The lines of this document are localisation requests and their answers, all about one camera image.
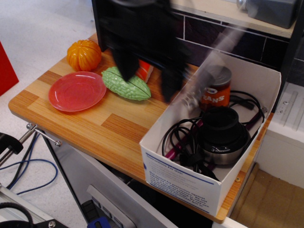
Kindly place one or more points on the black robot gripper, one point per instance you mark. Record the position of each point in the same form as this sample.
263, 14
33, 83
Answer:
146, 30

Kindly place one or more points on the white cardboard box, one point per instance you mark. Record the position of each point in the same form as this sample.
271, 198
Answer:
253, 89

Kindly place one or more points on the toy salmon sushi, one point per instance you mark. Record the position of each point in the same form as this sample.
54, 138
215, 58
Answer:
144, 71

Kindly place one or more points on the green toy bitter gourd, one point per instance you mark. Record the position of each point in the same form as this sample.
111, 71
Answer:
133, 89

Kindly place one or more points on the orange beans can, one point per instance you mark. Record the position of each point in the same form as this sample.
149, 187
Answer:
218, 94

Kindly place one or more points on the orange toy pumpkin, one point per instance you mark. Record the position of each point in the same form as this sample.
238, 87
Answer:
84, 55

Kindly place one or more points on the red plastic plate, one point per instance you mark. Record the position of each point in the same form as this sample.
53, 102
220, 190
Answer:
77, 91

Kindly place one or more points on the black silver 3D mouse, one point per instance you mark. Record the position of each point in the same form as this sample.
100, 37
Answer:
222, 138

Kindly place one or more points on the white cabinet under table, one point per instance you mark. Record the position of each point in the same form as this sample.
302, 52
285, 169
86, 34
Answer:
100, 190

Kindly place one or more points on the red box at left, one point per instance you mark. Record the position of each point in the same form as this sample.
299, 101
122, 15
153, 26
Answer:
8, 77

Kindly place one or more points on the grey metal box on shelf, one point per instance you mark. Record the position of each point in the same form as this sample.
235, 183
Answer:
281, 13

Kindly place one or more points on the black metal clamp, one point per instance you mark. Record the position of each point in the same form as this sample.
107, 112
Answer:
11, 145

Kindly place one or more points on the aluminium profile rail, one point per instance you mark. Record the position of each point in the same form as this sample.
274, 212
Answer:
15, 212

